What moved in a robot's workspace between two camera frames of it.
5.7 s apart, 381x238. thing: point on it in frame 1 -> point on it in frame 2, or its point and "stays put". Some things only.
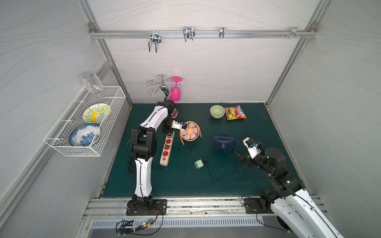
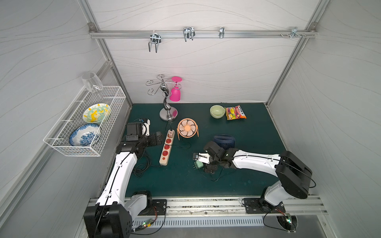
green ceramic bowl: (217, 111) stays put
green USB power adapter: (198, 164) stays put
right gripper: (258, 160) -> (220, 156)
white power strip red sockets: (166, 149) stays put
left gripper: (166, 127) -> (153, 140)
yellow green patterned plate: (96, 113) stays put
